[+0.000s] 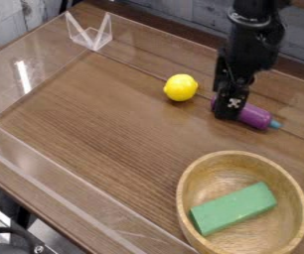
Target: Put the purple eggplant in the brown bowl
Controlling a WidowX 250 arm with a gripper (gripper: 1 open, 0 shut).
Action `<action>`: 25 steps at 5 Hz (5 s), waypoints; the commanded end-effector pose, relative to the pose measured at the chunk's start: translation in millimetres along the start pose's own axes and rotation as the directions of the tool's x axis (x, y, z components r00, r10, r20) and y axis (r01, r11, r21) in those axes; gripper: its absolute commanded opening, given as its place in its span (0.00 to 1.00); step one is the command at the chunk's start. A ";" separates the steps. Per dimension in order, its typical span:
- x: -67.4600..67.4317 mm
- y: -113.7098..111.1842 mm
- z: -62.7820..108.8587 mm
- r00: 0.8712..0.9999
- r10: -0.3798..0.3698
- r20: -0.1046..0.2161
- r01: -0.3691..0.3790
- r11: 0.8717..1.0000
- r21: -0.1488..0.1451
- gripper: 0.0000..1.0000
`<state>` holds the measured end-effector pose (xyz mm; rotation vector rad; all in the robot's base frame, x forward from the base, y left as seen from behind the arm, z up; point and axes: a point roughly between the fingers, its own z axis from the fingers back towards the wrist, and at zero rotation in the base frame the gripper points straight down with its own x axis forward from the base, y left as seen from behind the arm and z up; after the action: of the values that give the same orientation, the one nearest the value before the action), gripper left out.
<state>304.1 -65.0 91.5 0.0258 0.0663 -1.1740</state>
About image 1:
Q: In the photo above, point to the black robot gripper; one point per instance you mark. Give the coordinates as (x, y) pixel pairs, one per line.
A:
(249, 52)

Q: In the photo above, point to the purple toy eggplant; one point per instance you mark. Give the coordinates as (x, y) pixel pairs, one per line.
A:
(254, 117)

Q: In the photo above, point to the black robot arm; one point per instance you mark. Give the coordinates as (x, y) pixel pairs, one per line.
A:
(257, 8)

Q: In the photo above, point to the brown wooden bowl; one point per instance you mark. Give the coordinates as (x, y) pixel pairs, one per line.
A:
(220, 173)

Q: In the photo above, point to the clear acrylic tray walls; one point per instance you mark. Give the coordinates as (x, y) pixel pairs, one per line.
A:
(95, 143)

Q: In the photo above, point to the yellow toy lemon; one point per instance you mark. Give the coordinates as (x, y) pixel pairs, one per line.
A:
(181, 87)

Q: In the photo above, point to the green rectangular block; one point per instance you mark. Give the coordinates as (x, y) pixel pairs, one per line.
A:
(232, 208)

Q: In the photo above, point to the clear acrylic corner bracket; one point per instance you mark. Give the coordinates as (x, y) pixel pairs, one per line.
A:
(91, 38)

